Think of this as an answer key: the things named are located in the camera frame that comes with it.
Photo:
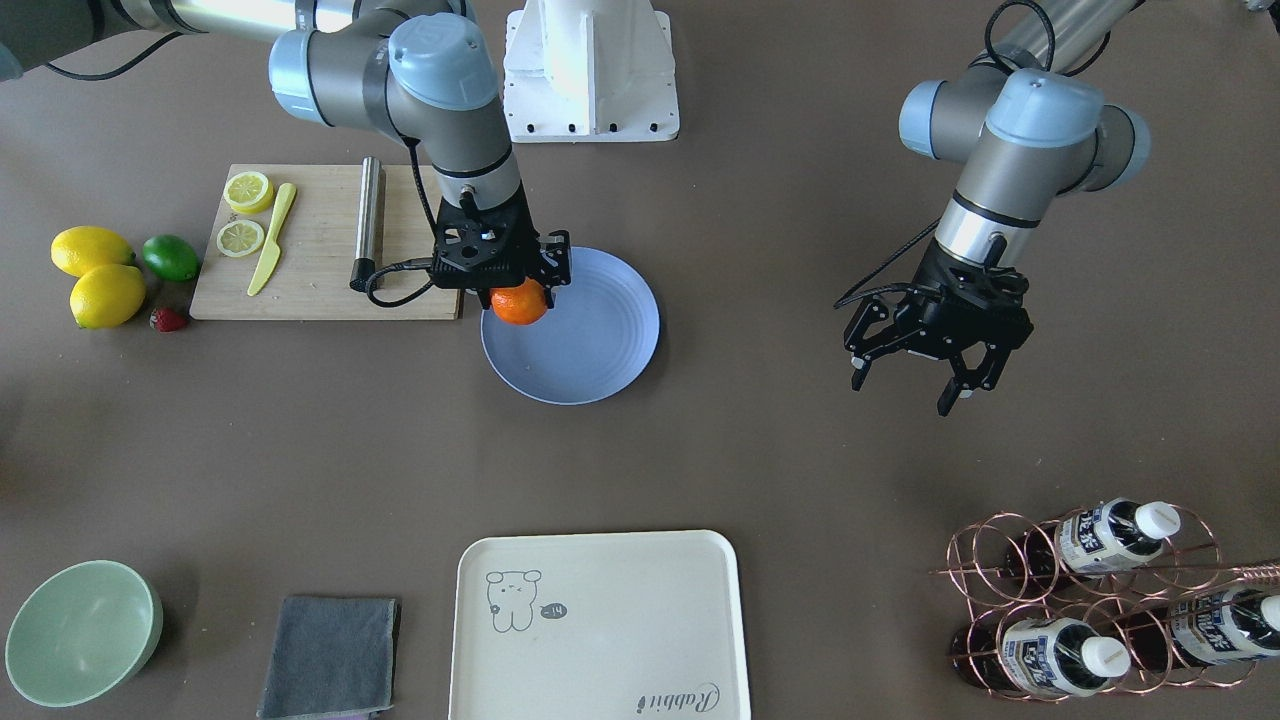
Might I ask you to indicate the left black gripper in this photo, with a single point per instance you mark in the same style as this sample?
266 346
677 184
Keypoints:
938 318

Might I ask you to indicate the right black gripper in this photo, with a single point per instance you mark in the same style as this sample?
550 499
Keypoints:
557 262

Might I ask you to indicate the orange mandarin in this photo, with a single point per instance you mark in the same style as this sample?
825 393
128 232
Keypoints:
524 304

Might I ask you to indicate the blue plate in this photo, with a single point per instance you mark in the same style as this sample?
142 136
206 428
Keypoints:
596 340

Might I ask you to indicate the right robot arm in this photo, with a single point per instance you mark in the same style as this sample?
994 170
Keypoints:
415 71

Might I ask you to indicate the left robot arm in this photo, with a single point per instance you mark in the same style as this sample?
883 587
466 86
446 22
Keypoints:
1026 130

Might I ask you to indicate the steel muddler black tip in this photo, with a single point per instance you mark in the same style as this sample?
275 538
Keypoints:
368 224

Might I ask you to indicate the tea bottle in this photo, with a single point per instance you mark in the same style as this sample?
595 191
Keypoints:
1117 535
1039 659
1234 626

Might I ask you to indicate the wooden cutting board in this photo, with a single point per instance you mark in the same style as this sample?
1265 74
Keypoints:
311 280

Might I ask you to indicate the yellow plastic knife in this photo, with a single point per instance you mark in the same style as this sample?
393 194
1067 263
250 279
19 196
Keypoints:
271 251

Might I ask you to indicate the lemon slice lower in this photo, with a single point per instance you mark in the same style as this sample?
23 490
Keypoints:
248 192

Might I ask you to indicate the lemon slice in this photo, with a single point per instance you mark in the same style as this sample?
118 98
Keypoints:
240 238
248 192

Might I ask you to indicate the lemon slice upper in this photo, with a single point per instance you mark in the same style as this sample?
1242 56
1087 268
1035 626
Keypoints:
240 238

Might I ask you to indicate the cream rabbit tray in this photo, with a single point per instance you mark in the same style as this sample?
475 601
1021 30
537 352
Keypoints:
636 625

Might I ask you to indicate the green lime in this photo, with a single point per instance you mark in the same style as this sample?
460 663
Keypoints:
171 258

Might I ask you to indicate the red strawberry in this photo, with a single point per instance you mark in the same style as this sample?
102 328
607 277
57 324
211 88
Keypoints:
167 320

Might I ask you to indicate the yellow lemon lower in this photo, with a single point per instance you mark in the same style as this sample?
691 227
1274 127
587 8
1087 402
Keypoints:
107 296

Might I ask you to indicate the yellow lemon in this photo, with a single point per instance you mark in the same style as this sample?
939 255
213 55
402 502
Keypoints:
107 296
78 250

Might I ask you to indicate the grey folded cloth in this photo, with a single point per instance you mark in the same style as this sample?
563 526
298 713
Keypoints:
332 658

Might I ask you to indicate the yellow lemon upper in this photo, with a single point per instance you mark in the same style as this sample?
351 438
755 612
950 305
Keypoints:
78 250

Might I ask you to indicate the green bowl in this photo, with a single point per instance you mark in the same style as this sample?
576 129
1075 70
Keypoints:
82 633

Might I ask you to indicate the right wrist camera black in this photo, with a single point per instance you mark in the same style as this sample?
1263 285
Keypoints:
431 267

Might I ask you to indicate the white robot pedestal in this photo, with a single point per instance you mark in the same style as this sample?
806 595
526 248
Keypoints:
590 71

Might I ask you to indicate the copper wire bottle rack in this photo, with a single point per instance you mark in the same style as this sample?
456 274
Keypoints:
1192 563

